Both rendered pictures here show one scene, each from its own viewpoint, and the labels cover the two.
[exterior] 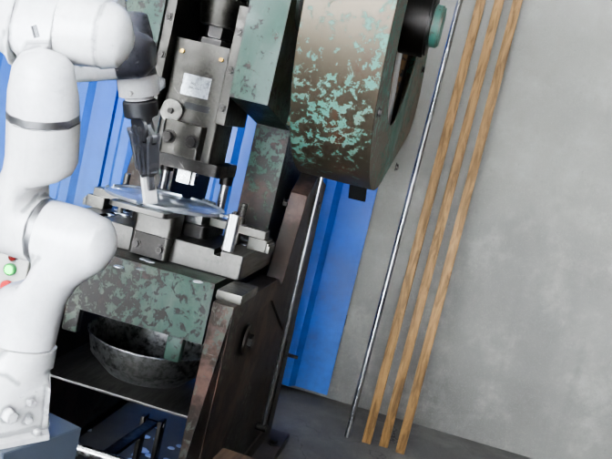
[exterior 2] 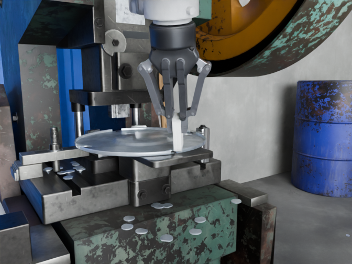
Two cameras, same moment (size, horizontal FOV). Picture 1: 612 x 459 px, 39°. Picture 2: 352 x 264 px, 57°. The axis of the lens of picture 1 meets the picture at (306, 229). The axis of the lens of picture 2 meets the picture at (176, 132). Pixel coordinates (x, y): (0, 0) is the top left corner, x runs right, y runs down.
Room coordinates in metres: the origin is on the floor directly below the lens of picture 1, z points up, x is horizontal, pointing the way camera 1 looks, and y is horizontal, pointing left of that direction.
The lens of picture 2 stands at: (1.46, 0.79, 0.93)
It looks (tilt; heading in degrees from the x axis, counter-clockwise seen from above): 10 degrees down; 316
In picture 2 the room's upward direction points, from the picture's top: straight up
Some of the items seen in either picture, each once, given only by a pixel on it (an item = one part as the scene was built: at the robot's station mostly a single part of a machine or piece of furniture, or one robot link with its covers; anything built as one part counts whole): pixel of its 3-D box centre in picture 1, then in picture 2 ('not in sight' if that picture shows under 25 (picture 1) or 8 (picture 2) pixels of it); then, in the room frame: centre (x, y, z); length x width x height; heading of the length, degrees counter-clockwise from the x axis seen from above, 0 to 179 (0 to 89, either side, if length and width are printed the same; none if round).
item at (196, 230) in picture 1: (178, 221); (118, 154); (2.17, 0.32, 0.72); 0.20 x 0.16 x 0.03; 80
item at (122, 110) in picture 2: (187, 176); (119, 109); (2.15, 0.32, 0.84); 0.05 x 0.03 x 0.04; 80
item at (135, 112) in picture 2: (222, 196); (135, 118); (2.21, 0.23, 0.81); 0.02 x 0.02 x 0.14
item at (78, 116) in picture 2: (164, 180); (78, 122); (2.24, 0.39, 0.81); 0.02 x 0.02 x 0.14
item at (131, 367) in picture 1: (149, 354); not in sight; (2.16, 0.32, 0.36); 0.34 x 0.34 x 0.10
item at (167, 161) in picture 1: (190, 167); (117, 100); (2.17, 0.32, 0.86); 0.20 x 0.16 x 0.05; 80
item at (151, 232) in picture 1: (152, 229); (152, 172); (1.99, 0.35, 0.72); 0.25 x 0.14 x 0.14; 170
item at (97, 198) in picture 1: (120, 191); (51, 150); (2.19, 0.49, 0.76); 0.17 x 0.06 x 0.10; 80
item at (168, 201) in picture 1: (165, 200); (141, 139); (2.04, 0.34, 0.78); 0.29 x 0.29 x 0.01
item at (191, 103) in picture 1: (198, 98); (122, 26); (2.12, 0.33, 1.04); 0.17 x 0.15 x 0.30; 170
